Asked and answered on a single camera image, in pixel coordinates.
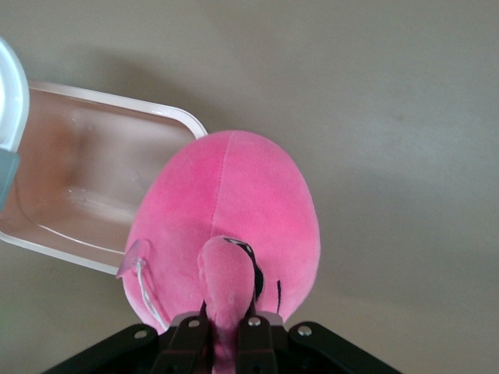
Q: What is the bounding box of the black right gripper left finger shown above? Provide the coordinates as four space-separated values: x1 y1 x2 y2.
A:
41 316 214 374

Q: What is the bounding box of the grey lid clip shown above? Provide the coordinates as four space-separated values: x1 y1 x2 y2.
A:
0 150 21 214

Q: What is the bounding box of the translucent plastic box base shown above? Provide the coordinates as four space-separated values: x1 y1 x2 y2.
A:
0 79 207 276

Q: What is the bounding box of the pink plush flamingo toy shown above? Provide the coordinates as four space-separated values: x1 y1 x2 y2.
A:
115 130 321 374

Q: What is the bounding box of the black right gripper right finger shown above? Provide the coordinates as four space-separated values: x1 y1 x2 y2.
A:
237 316 405 374

